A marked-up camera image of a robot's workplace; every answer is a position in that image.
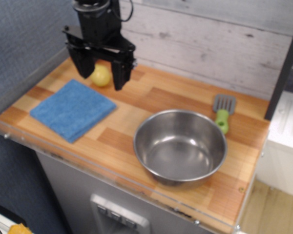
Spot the blue folded cloth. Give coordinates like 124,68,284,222
30,79,116,143

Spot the grey spatula green handle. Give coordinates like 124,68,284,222
213,94,236,134

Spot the white side cabinet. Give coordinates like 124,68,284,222
255,91,293,195

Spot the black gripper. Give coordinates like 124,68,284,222
63,7,136,91

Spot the yellow potato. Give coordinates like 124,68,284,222
89,64,111,87

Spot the yellow tape object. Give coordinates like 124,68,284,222
8,224,32,234

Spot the grey cabinet with buttons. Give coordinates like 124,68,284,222
37,152,227,234

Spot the black vertical post right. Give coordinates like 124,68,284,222
264,37,293,121

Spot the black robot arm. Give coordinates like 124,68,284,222
63,0,136,91

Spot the stainless steel bowl pan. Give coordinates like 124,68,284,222
133,109,228,187

